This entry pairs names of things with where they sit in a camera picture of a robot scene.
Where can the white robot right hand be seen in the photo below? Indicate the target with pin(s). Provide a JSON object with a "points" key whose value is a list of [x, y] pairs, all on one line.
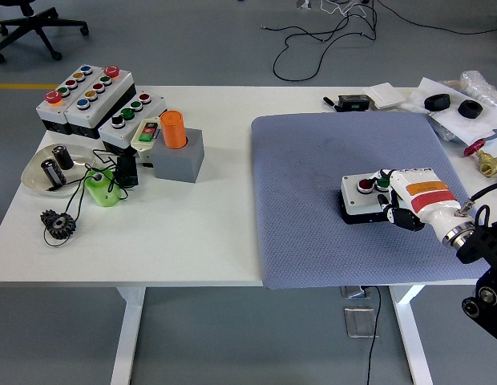
{"points": [[429, 200]]}

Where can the four-button control box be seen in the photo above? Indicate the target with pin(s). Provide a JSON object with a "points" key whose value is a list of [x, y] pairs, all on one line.
{"points": [[352, 196]]}

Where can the four-button box with black knob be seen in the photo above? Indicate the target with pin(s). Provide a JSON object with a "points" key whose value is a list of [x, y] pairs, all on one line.
{"points": [[112, 134]]}

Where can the five-button box with mushroom button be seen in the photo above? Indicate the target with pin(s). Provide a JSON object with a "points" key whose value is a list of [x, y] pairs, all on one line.
{"points": [[52, 110], [100, 100]]}

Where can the clear plastic packet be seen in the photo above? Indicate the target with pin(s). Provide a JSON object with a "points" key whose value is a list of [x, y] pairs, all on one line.
{"points": [[445, 130]]}

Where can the white paper sheet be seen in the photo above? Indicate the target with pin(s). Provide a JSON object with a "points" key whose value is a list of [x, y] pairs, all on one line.
{"points": [[433, 86]]}

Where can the grey-blue textured mat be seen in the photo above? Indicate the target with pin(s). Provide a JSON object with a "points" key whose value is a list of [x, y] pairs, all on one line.
{"points": [[312, 180]]}

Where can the open metal floor socket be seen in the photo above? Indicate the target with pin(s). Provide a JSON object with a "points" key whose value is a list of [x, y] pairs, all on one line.
{"points": [[352, 292]]}

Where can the clear bubble wrap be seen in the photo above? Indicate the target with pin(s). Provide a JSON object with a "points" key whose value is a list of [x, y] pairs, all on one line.
{"points": [[481, 88]]}

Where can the black module with green label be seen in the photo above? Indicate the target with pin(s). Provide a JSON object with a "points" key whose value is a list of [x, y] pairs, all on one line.
{"points": [[352, 102]]}

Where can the white table leg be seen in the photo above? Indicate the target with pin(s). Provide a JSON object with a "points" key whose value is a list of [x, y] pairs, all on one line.
{"points": [[410, 329], [128, 329]]}

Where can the metal floor socket plate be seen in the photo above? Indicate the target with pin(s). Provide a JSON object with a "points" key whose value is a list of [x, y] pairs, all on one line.
{"points": [[360, 322]]}

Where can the grey block with hole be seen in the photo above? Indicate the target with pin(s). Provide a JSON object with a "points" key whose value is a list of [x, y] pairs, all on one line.
{"points": [[176, 164]]}

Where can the orange cylinder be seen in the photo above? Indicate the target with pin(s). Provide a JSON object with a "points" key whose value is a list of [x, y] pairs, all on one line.
{"points": [[173, 130]]}

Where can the small black adapter box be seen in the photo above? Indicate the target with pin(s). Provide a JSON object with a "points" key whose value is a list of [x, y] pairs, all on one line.
{"points": [[127, 170]]}

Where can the green plastic cylinder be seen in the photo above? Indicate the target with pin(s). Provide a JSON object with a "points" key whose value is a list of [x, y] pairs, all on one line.
{"points": [[104, 194]]}

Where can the black cylindrical capacitor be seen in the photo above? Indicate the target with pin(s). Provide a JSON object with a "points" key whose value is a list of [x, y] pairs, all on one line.
{"points": [[54, 174], [64, 158]]}

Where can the black bevel gear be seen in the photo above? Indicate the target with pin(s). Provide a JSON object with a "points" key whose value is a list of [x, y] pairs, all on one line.
{"points": [[60, 226]]}

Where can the silver metal dish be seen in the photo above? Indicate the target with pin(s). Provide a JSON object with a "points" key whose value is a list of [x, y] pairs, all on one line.
{"points": [[36, 176]]}

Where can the black office chair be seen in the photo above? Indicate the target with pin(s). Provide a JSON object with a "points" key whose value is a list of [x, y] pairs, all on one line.
{"points": [[32, 22]]}

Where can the white switch plate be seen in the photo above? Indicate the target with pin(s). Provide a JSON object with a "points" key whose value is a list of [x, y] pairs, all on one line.
{"points": [[386, 95]]}

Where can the cream red-green switch box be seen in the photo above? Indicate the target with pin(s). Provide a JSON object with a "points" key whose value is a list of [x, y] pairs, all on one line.
{"points": [[141, 145]]}

